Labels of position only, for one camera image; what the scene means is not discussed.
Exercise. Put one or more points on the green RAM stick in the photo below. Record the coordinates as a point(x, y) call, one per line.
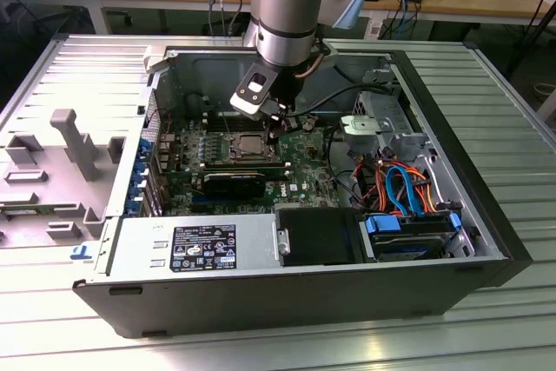
point(19, 213)

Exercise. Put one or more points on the silver drive cage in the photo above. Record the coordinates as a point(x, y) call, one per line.
point(386, 106)

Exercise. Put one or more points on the green motherboard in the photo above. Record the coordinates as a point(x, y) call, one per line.
point(304, 162)

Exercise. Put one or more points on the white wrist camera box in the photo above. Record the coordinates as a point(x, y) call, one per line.
point(252, 101)

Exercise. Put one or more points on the CPU socket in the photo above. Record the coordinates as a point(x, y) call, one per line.
point(249, 155)

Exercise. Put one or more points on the black graphics card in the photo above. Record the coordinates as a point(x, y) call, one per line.
point(234, 186)

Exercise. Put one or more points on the black open PC case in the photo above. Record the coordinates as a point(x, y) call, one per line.
point(260, 301)

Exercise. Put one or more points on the silver power supply unit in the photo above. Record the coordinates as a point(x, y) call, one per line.
point(139, 240)

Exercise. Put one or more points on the hard disk in blue carrier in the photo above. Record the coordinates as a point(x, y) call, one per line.
point(404, 249)

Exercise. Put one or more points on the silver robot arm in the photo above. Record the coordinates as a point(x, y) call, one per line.
point(295, 19)

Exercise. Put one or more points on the metal locking lever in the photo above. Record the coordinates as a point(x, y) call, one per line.
point(225, 124)

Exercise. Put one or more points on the silver CPU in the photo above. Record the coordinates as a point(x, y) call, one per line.
point(253, 143)

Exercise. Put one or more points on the pale plastic case latch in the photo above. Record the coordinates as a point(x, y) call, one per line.
point(154, 58)

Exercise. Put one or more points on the silver metal bracket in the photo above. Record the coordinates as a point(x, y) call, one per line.
point(360, 127)

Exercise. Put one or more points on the grey parts rack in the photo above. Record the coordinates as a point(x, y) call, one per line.
point(56, 197)

